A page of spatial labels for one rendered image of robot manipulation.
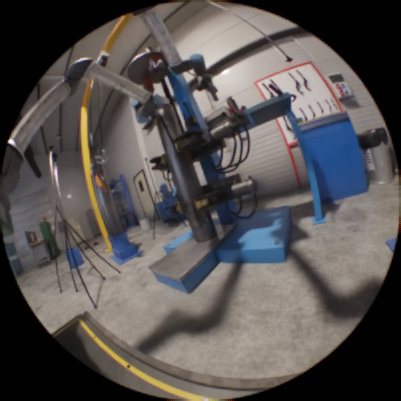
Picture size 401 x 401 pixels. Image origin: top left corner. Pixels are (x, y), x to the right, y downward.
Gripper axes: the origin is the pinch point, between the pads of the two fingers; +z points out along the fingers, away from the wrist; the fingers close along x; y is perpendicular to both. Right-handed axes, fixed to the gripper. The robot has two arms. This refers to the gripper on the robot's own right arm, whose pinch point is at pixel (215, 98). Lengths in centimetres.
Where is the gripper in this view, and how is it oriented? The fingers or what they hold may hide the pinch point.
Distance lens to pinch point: 97.5
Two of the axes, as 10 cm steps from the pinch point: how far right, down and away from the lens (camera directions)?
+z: 3.3, 9.4, 0.8
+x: 5.9, -2.7, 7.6
